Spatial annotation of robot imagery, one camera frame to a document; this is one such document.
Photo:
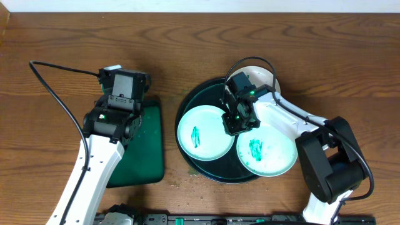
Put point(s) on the rectangular green tray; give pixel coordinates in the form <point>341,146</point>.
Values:
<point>143,160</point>

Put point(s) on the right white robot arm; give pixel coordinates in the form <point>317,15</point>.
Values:
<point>332,163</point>

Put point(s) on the round black tray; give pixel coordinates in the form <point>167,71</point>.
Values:
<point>228,168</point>

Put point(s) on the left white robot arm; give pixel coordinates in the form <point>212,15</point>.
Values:
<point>108,129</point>

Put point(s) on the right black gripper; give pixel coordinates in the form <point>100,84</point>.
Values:
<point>231,129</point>

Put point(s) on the mint plate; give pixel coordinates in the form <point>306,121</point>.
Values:
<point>266,151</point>
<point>201,134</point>

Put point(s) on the white plate with green streaks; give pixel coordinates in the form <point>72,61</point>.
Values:
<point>256,75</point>

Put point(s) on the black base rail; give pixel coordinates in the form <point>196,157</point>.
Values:
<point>163,219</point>

